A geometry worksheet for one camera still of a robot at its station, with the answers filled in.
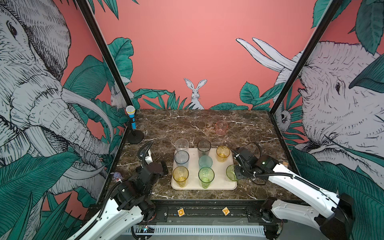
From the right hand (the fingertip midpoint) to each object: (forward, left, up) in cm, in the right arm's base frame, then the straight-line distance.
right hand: (235, 170), depth 77 cm
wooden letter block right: (-17, +6, -11) cm, 21 cm away
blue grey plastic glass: (+7, +29, 0) cm, 30 cm away
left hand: (+2, +40, +7) cm, 40 cm away
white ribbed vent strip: (-25, +18, -11) cm, 33 cm away
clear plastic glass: (+24, +32, -13) cm, 42 cm away
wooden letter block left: (-18, +29, -11) cm, 35 cm away
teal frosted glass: (+9, +16, -7) cm, 19 cm away
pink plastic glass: (+37, +2, -12) cm, 39 cm away
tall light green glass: (-2, +16, -1) cm, 16 cm away
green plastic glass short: (-2, +3, +1) cm, 4 cm away
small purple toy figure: (-1, +65, -6) cm, 65 cm away
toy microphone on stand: (+28, +64, -10) cm, 70 cm away
